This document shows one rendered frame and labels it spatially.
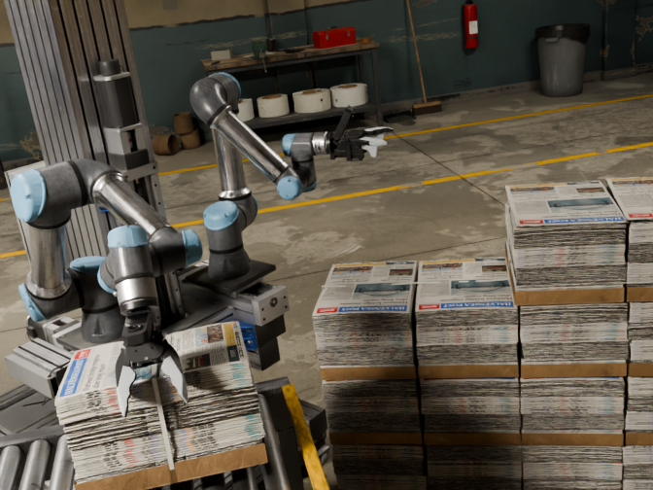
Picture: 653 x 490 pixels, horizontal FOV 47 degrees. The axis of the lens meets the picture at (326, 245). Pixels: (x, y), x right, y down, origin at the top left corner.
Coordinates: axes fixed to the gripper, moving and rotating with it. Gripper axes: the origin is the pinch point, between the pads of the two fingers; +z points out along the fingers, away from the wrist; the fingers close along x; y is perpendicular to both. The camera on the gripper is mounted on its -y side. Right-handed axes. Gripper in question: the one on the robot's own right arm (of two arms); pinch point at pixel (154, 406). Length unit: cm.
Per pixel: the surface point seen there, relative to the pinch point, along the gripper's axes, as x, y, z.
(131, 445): 6.8, 10.8, 5.5
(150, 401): 1.5, 6.9, -1.9
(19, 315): 105, 314, -95
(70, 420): 16.6, 6.5, -1.5
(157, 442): 1.8, 11.1, 6.0
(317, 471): -27.8, 14.5, 18.4
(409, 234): -143, 332, -101
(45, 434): 32, 46, -3
